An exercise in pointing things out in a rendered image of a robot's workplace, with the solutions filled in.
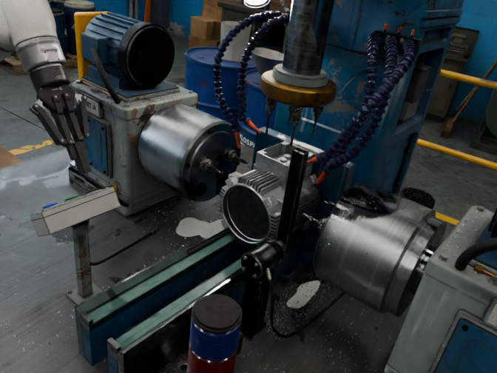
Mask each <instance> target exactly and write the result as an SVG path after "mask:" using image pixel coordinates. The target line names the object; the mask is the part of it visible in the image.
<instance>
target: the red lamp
mask: <svg viewBox="0 0 497 373"><path fill-rule="evenodd" d="M236 354H237V349H236V351H235V352H234V354H233V355H232V356H230V357H228V358H226V359H225V360H219V361H210V360H204V359H203V358H201V357H198V356H197V355H196V354H195V353H194V352H193V351H192V349H191V346H190V344H189V358H188V370H189V373H233V372H234V365H235V360H236Z"/></svg>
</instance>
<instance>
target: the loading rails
mask: <svg viewBox="0 0 497 373"><path fill-rule="evenodd" d="M305 233H306V230H304V231H302V230H300V229H298V228H297V230H296V231H295V232H293V234H292V238H291V245H290V249H289V252H288V253H287V254H286V255H284V257H283V260H282V262H281V263H279V264H277V265H276V266H273V267H272V269H274V270H276V277H275V280H276V279H279V280H281V281H282V282H283V283H285V284H288V283H289V282H291V281H292V280H293V279H295V275H296V273H295V272H293V271H291V270H290V268H292V267H293V266H294V265H296V264H297V263H299V262H300V256H301V251H302V245H303V242H304V238H305ZM250 249H252V248H249V247H246V246H244V244H243V245H241V242H240V243H239V240H238V241H236V238H235V239H234V236H231V230H230V228H227V229H224V230H222V231H221V232H218V233H217V234H215V235H213V236H211V237H210V238H207V239H206V240H204V241H202V242H200V243H199V244H197V245H195V246H193V247H192V248H190V249H187V250H185V248H181V249H179V250H178V251H176V252H173V253H172V254H170V255H168V256H166V257H165V258H162V259H161V260H159V261H157V262H155V263H153V264H152V265H150V266H148V267H146V268H144V269H142V270H141V271H139V272H136V273H135V274H133V275H131V276H129V277H128V278H126V279H124V280H122V281H120V282H118V283H117V284H115V285H113V286H111V287H109V288H108V289H105V290H104V291H102V292H100V293H98V294H96V295H94V296H92V297H91V298H89V299H87V300H85V301H84V302H82V303H80V304H78V305H76V306H75V320H76V327H77V335H78V348H79V353H80V354H81V355H82V356H83V357H84V358H85V359H86V360H87V362H88V363H89V364H90V365H91V366H94V365H95V364H97V363H98V362H100V361H101V360H103V359H104V358H105V357H107V356H108V361H109V373H156V372H157V371H159V370H160V369H162V368H163V367H164V366H165V365H167V364H168V363H169V362H170V361H171V360H173V359H174V358H176V357H177V356H178V355H179V354H183V355H185V354H186V353H187V352H188V351H189V337H190V327H191V317H192V307H193V305H194V304H195V302H196V301H197V300H198V299H200V298H201V297H204V296H206V295H213V294H219V295H225V296H228V297H230V298H232V299H234V300H235V301H237V303H238V304H239V305H240V307H241V308H242V305H243V296H244V290H245V285H246V282H244V281H243V272H244V271H243V270H242V266H241V262H240V259H241V256H242V255H243V254H244V253H245V252H247V251H249V250H250ZM275 280H273V281H272V283H273V282H274V281H275Z"/></svg>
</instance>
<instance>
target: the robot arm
mask: <svg viewBox="0 0 497 373"><path fill-rule="evenodd" d="M15 51H16V53H17V54H18V57H19V59H20V62H21V65H22V67H23V69H24V71H25V73H27V74H30V78H31V81H32V83H33V86H34V89H35V91H36V92H37V96H36V99H37V102H36V103H34V104H33V105H32V106H31V107H30V108H29V109H30V111H31V112H32V113H34V114H35V115H36V116H37V117H38V119H39V120H40V122H41V123H42V124H43V126H44V128H45V130H46V131H47V132H48V134H49V135H50V137H51V139H52V140H53V141H54V143H55V145H57V146H59V145H61V146H63V147H66V148H67V151H68V154H69V156H70V159H71V160H74V161H75V164H76V166H77V169H78V172H79V174H80V175H81V174H84V173H87V172H90V171H92V170H91V168H90V165H89V162H88V160H87V155H88V152H87V148H86V146H85V144H84V141H85V140H86V139H87V138H88V137H90V133H89V123H88V117H87V108H86V103H87V96H86V95H83V96H81V95H79V94H76V93H75V91H74V89H73V88H72V87H71V85H70V79H69V76H68V75H67V71H66V69H65V66H64V65H65V64H66V63H67V61H66V59H65V57H64V54H63V51H62V49H61V44H60V41H59V40H58V36H57V32H56V24H55V19H54V16H53V12H52V10H51V8H50V5H49V3H48V0H0V61H2V60H3V59H5V58H7V57H8V56H10V55H11V54H12V53H14V52H15ZM74 99H75V104H77V105H76V110H77V116H78V122H77V119H76V117H75V113H74V108H73V102H74ZM44 107H46V108H47V109H48V110H49V111H50V113H51V115H52V117H53V118H54V120H55V123H56V126H57V127H56V126H55V125H54V123H53V121H52V119H51V118H50V117H49V115H48V114H47V112H46V111H45V110H44ZM64 116H65V118H64ZM65 119H66V120H65ZM66 121H67V122H66ZM67 124H68V126H69V128H70V130H69V128H68V126H67ZM57 128H58V129H57ZM70 132H71V134H72V136H71V134H70ZM72 138H73V139H72ZM73 140H74V142H75V143H73Z"/></svg>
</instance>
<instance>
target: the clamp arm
mask: <svg viewBox="0 0 497 373"><path fill-rule="evenodd" d="M308 154H309V152H308V151H306V150H304V149H301V148H299V147H297V148H294V149H293V150H292V154H291V161H290V165H289V170H288V177H287V181H286V186H285V194H284V198H283V205H282V210H281V214H280V222H279V226H278V230H277V238H276V242H278V244H280V243H281V244H280V246H281V247H283V254H284V255H286V254H287V253H288V252H289V249H290V245H291V238H292V234H293V230H294V223H295V219H296V215H297V208H298V205H299V201H300V194H301V190H302V183H303V179H304V175H305V168H306V164H307V160H308Z"/></svg>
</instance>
